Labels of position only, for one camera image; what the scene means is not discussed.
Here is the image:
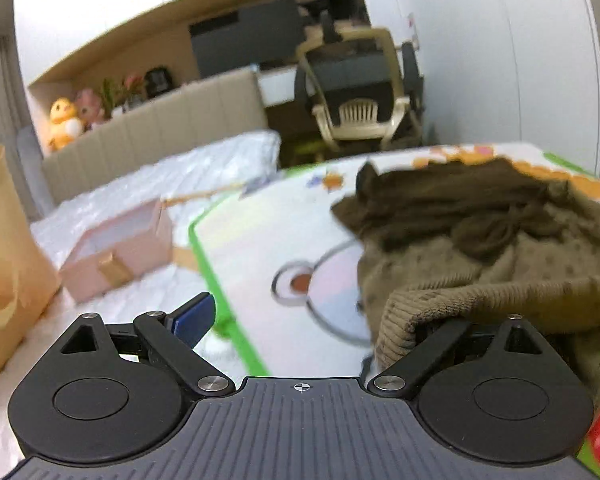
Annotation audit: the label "dark brown garment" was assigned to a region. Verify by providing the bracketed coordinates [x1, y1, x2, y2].
[330, 157, 573, 262]

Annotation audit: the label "wooden desk shelf unit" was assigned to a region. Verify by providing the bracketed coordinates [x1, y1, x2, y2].
[27, 0, 381, 161]

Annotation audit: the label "beige office chair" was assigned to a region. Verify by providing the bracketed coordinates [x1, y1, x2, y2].
[294, 25, 426, 151]

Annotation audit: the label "potted pink flowers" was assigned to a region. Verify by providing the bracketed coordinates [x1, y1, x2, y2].
[100, 74, 147, 113]

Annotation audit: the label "pink cardboard box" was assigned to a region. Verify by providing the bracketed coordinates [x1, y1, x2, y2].
[59, 199, 175, 305]

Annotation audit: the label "olive knit sweater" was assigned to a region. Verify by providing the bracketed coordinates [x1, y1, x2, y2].
[355, 176, 600, 413]

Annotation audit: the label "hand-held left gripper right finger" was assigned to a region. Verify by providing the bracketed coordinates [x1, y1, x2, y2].
[370, 313, 553, 401]

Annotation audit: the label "black computer monitor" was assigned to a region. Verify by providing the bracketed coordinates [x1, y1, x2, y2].
[189, 0, 307, 80]

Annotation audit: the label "grey curtain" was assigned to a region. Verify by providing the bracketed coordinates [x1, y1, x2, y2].
[0, 35, 32, 151]

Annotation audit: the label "small black appliance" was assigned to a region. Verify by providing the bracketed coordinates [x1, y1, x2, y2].
[144, 66, 174, 97]

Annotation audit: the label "white quilted bed cover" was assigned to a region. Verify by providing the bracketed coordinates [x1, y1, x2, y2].
[0, 130, 283, 480]

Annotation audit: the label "beige padded headboard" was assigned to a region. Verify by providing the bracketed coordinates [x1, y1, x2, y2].
[41, 69, 270, 206]

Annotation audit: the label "brown paper bag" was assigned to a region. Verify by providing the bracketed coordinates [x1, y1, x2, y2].
[0, 145, 62, 401]

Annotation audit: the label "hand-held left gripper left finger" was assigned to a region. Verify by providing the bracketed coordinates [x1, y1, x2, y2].
[55, 291, 236, 397]

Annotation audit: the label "pink plush toy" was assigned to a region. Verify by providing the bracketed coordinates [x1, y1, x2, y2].
[75, 88, 109, 131]

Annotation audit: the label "printed play mat green border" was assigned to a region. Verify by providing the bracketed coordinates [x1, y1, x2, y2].
[187, 142, 600, 480]

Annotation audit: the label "yellow duck plush toy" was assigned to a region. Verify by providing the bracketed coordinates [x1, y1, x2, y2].
[47, 98, 85, 152]

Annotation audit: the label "white desk drawer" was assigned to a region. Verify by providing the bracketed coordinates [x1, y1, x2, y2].
[257, 67, 301, 107]

